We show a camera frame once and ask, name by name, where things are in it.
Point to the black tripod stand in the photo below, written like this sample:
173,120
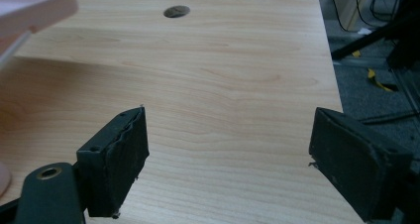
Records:
401,32

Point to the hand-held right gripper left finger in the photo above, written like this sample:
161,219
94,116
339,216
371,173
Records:
112,164

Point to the yellow floor tape strip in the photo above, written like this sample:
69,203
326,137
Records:
378,82

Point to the small yellow tape piece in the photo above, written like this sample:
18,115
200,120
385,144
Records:
356,54

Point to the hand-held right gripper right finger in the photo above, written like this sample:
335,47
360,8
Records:
350,158

